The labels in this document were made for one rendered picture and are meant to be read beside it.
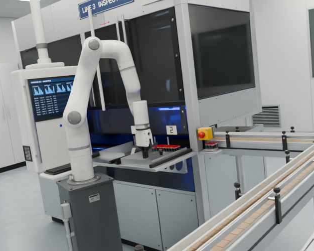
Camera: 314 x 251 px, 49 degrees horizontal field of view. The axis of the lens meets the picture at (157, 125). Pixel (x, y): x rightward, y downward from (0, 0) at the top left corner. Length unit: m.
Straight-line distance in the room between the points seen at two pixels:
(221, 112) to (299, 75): 4.35
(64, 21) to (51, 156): 1.13
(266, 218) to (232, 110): 1.58
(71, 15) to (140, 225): 1.77
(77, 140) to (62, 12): 1.46
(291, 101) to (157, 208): 4.65
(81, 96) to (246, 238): 1.20
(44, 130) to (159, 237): 1.16
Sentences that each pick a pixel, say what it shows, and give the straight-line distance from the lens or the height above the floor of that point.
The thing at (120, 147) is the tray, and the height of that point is 0.89.
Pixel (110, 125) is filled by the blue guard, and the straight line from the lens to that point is 2.72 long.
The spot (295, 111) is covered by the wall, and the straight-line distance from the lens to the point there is 6.80.
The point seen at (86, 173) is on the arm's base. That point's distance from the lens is 1.93.
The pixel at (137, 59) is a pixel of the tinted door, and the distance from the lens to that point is 2.44.
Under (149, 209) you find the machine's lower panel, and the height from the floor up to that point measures 0.41.
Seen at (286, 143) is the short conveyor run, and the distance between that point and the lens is 2.04.
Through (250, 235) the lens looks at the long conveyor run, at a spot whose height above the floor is 0.92.
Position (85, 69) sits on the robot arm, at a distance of 1.88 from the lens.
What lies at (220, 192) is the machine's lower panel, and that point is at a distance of 2.48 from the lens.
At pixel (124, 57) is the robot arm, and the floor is 1.51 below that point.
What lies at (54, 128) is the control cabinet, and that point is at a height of 1.10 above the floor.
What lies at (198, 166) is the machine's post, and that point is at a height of 0.78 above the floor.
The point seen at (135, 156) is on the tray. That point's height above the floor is 0.89.
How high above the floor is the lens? 1.37
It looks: 8 degrees down
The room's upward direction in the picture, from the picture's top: 7 degrees counter-clockwise
